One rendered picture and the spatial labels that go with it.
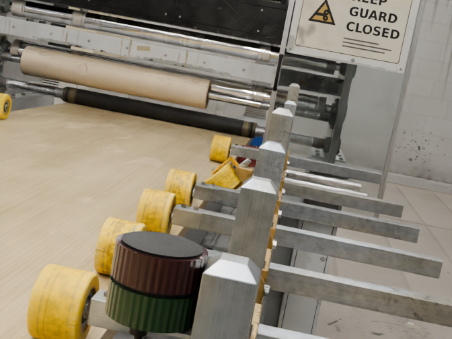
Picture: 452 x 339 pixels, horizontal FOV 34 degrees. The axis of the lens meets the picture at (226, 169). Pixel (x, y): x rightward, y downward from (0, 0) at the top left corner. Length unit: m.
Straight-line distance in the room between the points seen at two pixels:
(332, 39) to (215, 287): 2.55
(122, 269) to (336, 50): 2.56
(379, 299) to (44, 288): 0.46
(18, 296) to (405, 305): 0.51
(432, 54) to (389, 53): 6.46
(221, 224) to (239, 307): 0.81
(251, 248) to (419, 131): 8.78
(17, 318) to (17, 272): 0.16
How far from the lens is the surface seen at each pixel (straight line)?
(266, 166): 0.95
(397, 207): 1.78
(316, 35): 2.97
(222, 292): 0.46
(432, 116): 9.47
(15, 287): 0.98
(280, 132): 1.19
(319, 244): 1.27
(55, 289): 0.79
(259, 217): 0.70
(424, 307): 1.05
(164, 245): 0.47
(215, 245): 2.40
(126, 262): 0.46
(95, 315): 0.80
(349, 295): 1.03
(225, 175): 1.74
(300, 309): 3.16
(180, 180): 1.50
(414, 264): 1.29
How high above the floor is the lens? 1.24
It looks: 9 degrees down
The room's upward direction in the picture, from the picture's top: 10 degrees clockwise
